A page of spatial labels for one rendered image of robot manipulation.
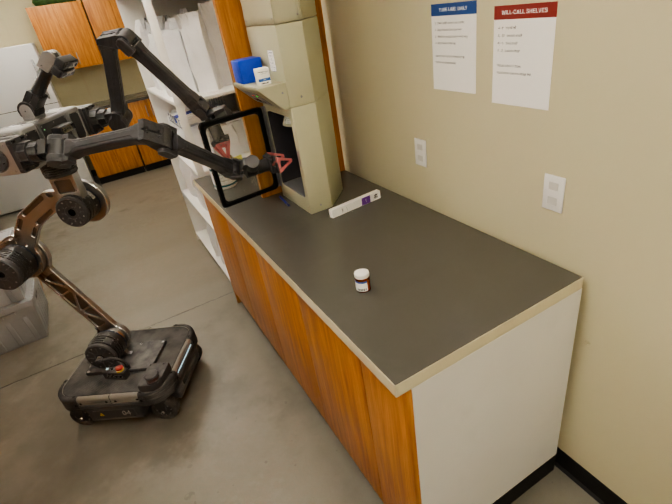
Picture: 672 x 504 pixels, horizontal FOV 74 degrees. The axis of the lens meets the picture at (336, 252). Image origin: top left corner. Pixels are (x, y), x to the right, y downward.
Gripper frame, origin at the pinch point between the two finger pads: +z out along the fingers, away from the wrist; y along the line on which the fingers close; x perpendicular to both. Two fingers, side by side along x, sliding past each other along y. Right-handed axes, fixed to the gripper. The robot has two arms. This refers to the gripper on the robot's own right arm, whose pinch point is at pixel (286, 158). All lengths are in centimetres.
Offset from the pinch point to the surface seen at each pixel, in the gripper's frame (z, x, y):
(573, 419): 47, 90, -117
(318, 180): 7.7, 9.8, -13.4
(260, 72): -4.9, -38.0, -8.4
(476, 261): 28, 26, -89
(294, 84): 5.6, -31.4, -14.2
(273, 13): 3, -57, -15
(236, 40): -2, -49, 22
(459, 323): 2, 26, -110
